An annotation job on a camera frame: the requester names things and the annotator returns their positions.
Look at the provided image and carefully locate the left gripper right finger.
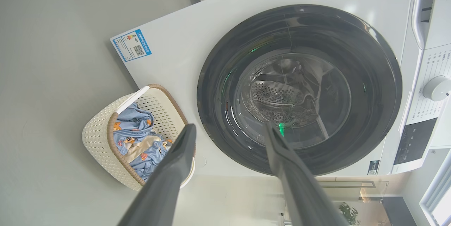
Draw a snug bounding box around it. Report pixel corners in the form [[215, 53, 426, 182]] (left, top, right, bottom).
[[264, 122, 350, 226]]

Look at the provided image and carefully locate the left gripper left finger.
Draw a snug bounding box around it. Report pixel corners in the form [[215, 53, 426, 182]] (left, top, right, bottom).
[[117, 123, 197, 226]]

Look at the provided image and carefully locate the blue cartoon print garment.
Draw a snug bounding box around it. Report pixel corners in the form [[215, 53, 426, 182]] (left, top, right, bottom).
[[113, 103, 155, 138], [116, 133, 174, 182]]

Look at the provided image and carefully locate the washing machine glass door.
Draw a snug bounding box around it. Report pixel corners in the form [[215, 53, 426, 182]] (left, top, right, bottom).
[[197, 4, 403, 177]]

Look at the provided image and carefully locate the stainless steel washing machine drum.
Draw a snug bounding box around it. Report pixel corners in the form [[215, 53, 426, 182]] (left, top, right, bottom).
[[247, 78, 319, 130]]

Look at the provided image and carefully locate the black washing machine display panel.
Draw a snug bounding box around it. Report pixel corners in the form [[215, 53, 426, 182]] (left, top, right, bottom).
[[394, 118, 438, 165]]

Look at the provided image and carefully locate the white washing machine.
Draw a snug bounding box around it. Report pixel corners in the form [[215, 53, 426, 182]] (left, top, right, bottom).
[[110, 0, 451, 184]]

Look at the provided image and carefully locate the white control dial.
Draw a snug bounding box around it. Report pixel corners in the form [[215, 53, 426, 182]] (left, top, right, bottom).
[[422, 75, 451, 102]]

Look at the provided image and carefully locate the green potted plant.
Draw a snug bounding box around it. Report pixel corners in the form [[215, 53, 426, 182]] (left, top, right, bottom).
[[338, 202, 362, 226]]

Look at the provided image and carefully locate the cream perforated laundry basket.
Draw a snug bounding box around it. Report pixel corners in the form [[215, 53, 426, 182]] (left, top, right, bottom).
[[82, 84, 196, 191]]

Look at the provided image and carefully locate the dark cabinet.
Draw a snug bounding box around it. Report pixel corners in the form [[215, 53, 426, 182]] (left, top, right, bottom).
[[382, 197, 418, 226]]

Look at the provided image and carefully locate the blue energy label sticker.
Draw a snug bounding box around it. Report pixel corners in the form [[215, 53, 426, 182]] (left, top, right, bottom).
[[112, 29, 152, 62]]

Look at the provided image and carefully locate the white detergent drawer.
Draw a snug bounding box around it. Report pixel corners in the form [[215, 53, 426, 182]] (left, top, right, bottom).
[[412, 0, 451, 50]]

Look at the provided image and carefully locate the white window frame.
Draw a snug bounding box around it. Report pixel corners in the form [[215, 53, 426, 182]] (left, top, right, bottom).
[[419, 156, 451, 226]]

